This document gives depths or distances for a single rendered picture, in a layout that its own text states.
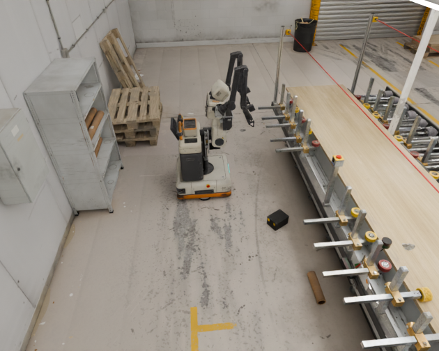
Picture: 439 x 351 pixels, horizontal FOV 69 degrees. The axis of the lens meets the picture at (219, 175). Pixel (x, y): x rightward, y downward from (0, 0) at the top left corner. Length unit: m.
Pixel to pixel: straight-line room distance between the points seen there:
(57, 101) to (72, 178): 0.90
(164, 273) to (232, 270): 0.68
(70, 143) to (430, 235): 3.22
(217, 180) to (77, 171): 1.54
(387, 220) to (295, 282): 1.07
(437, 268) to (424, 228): 0.36
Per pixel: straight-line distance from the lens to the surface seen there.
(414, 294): 2.34
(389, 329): 2.46
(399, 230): 2.75
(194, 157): 3.58
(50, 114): 3.40
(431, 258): 2.66
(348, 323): 3.21
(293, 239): 3.62
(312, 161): 3.66
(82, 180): 3.78
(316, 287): 3.22
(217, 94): 3.40
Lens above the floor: 2.72
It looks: 39 degrees down
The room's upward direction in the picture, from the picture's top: 1 degrees counter-clockwise
